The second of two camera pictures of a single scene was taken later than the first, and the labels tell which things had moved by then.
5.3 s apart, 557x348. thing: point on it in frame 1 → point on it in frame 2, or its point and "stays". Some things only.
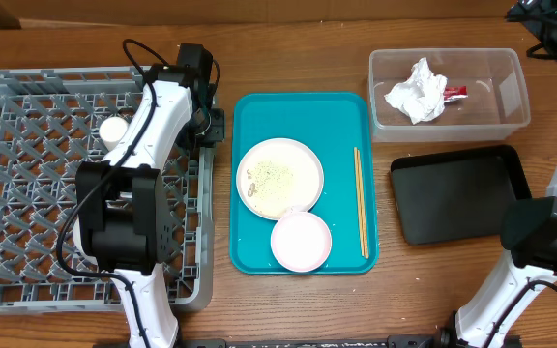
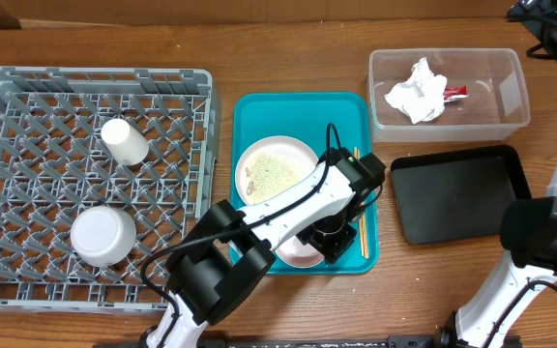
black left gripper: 217,133 → 333,248
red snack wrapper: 454,93 stays
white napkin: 422,96 stays
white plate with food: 278,177 stays
